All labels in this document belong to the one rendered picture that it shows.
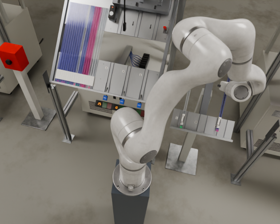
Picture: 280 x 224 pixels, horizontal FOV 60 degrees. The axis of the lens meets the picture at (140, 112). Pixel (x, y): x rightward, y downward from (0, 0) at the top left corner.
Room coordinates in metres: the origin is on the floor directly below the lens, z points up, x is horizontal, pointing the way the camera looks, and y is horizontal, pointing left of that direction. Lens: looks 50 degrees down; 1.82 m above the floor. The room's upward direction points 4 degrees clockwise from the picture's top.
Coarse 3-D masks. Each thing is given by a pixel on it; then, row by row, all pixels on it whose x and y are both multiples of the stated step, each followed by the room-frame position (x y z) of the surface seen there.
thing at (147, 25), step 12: (72, 0) 1.48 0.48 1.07; (84, 0) 1.48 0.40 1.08; (96, 0) 1.47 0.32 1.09; (108, 0) 1.47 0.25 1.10; (108, 12) 1.41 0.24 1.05; (120, 12) 1.41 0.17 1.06; (132, 12) 1.40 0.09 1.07; (144, 12) 1.40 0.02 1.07; (108, 24) 1.36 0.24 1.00; (120, 24) 1.35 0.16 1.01; (132, 24) 1.35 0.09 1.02; (144, 24) 1.35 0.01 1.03; (156, 24) 1.34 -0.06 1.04; (168, 24) 1.34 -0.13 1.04; (144, 36) 1.29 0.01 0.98; (156, 36) 1.29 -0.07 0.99
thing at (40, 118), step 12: (0, 48) 1.32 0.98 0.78; (12, 48) 1.33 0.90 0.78; (12, 60) 1.29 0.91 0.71; (24, 60) 1.34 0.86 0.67; (24, 72) 1.35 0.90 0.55; (24, 84) 1.31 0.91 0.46; (36, 108) 1.31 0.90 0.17; (48, 108) 1.45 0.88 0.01; (24, 120) 1.29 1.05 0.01; (36, 120) 1.30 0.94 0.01; (48, 120) 1.31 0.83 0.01
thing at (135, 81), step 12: (96, 72) 1.14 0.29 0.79; (108, 72) 1.14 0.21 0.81; (120, 72) 1.14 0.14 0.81; (132, 72) 1.13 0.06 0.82; (144, 72) 1.13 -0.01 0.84; (156, 72) 1.13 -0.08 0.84; (96, 84) 1.09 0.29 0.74; (108, 84) 1.08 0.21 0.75; (120, 84) 1.08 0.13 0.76; (132, 84) 1.08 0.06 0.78; (144, 84) 1.08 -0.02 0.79; (132, 96) 1.02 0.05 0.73; (144, 96) 1.02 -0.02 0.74
